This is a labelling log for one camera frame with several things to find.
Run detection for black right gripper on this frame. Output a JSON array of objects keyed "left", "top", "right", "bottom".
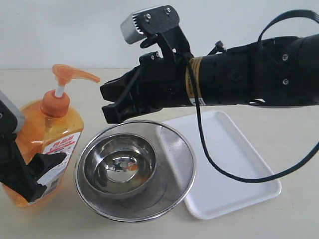
[{"left": 100, "top": 53, "right": 193, "bottom": 124}]

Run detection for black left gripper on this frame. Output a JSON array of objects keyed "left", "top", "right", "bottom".
[{"left": 0, "top": 134, "right": 67, "bottom": 202}]

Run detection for orange pump soap bottle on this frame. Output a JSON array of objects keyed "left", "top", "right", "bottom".
[{"left": 16, "top": 64, "right": 100, "bottom": 200}]

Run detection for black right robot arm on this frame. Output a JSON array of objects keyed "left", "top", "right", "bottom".
[{"left": 100, "top": 35, "right": 319, "bottom": 123}]

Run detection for small stainless steel bowl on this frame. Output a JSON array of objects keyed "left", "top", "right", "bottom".
[{"left": 82, "top": 133, "right": 158, "bottom": 200}]

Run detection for steel mesh colander basket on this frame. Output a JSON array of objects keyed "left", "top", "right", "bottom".
[{"left": 74, "top": 120, "right": 196, "bottom": 223}]

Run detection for white rectangular plastic tray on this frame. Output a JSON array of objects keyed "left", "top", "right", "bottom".
[{"left": 163, "top": 111, "right": 282, "bottom": 220}]

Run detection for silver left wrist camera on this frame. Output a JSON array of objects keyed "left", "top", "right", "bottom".
[{"left": 0, "top": 92, "right": 25, "bottom": 134}]

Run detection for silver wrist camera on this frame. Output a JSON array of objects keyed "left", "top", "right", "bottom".
[
  {"left": 0, "top": 92, "right": 25, "bottom": 134},
  {"left": 120, "top": 5, "right": 180, "bottom": 44}
]

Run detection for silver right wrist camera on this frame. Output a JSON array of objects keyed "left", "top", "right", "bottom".
[{"left": 120, "top": 5, "right": 180, "bottom": 44}]

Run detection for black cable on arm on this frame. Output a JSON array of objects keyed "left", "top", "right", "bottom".
[{"left": 183, "top": 9, "right": 319, "bottom": 184}]

